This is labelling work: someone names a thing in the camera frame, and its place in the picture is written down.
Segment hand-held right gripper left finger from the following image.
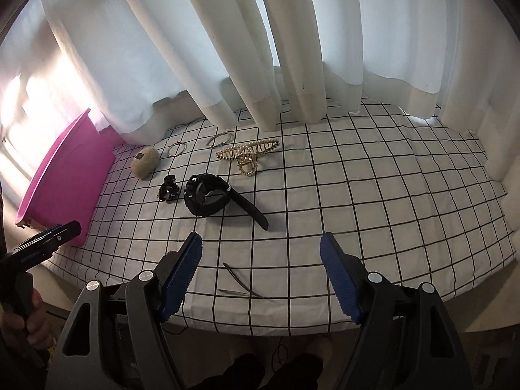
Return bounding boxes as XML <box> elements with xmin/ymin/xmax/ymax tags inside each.
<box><xmin>51</xmin><ymin>231</ymin><xmax>203</xmax><ymax>390</ymax></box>

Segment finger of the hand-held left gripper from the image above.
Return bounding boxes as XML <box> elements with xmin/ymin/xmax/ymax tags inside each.
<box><xmin>6</xmin><ymin>221</ymin><xmax>82</xmax><ymax>271</ymax></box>

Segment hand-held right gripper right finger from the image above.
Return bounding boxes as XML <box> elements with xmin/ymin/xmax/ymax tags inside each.
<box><xmin>319</xmin><ymin>232</ymin><xmax>474</xmax><ymax>390</ymax></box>

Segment pink plastic basin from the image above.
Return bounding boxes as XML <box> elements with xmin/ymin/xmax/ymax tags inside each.
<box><xmin>15</xmin><ymin>108</ymin><xmax>123</xmax><ymax>248</ymax></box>

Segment black wrist watch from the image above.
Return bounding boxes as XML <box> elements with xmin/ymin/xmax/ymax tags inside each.
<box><xmin>184</xmin><ymin>173</ymin><xmax>269</xmax><ymax>231</ymax></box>

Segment small black hair clip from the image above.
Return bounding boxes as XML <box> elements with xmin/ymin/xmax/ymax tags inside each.
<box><xmin>158</xmin><ymin>175</ymin><xmax>179</xmax><ymax>203</ymax></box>

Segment beige plush hair clip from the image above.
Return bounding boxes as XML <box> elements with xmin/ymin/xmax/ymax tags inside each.
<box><xmin>131</xmin><ymin>147</ymin><xmax>160</xmax><ymax>179</ymax></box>

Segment gold pearl hair claw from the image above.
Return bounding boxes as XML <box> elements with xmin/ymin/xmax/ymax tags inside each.
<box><xmin>215</xmin><ymin>139</ymin><xmax>281</xmax><ymax>177</ymax></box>

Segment person's left hand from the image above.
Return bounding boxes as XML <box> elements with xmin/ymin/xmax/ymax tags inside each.
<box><xmin>0</xmin><ymin>288</ymin><xmax>52</xmax><ymax>352</ymax></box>

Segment white black checked sheet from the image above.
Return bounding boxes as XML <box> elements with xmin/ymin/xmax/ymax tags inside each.
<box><xmin>41</xmin><ymin>99</ymin><xmax>510</xmax><ymax>336</ymax></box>

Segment person's legs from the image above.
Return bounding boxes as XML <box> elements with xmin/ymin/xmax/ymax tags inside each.
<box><xmin>203</xmin><ymin>333</ymin><xmax>338</xmax><ymax>390</ymax></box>

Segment thin metal bangle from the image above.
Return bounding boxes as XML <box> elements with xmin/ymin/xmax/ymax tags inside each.
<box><xmin>206</xmin><ymin>132</ymin><xmax>233</xmax><ymax>149</ymax></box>

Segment white curtain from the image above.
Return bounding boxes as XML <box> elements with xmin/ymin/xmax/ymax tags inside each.
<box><xmin>0</xmin><ymin>0</ymin><xmax>520</xmax><ymax>145</ymax></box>

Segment black cable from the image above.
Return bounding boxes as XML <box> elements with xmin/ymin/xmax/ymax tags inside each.
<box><xmin>272</xmin><ymin>335</ymin><xmax>289</xmax><ymax>364</ymax></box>

